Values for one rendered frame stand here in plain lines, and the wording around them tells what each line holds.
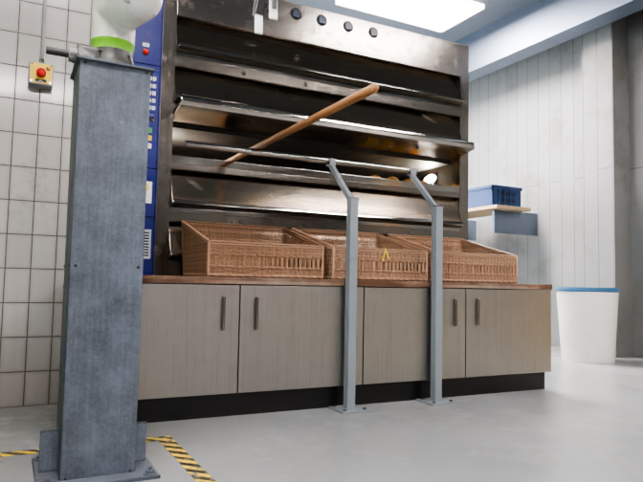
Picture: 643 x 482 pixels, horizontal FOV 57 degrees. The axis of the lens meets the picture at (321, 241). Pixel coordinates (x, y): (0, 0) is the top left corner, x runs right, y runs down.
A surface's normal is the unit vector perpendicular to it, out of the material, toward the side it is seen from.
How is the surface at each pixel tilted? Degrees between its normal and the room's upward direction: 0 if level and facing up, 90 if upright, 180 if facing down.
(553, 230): 90
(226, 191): 70
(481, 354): 90
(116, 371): 90
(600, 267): 90
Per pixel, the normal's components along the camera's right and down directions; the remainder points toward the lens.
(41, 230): 0.45, -0.05
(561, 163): -0.88, -0.05
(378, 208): 0.43, -0.39
